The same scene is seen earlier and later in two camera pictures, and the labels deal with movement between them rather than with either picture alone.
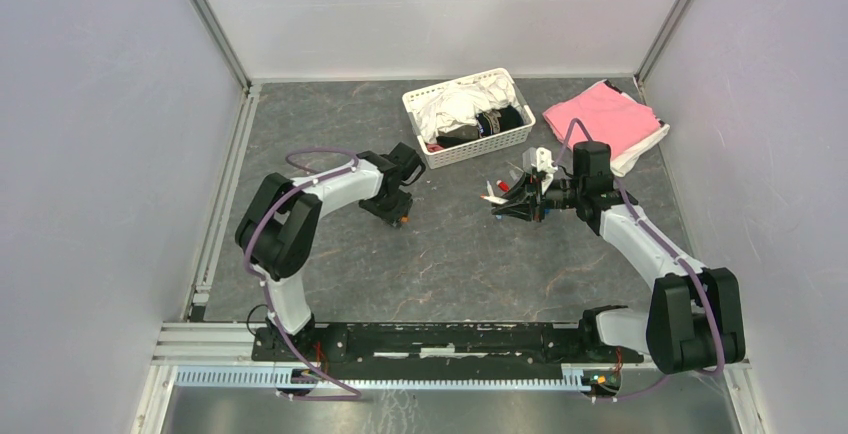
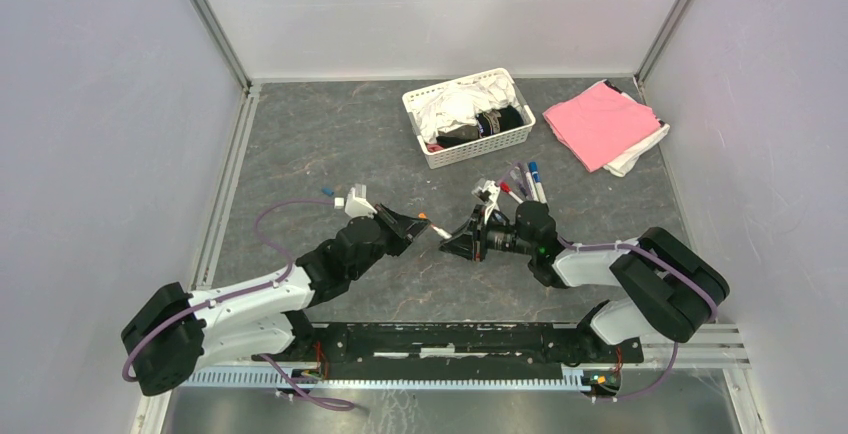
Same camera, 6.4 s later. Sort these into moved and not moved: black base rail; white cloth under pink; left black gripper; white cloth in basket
Moved: left black gripper
Not moved: black base rail; white cloth in basket; white cloth under pink
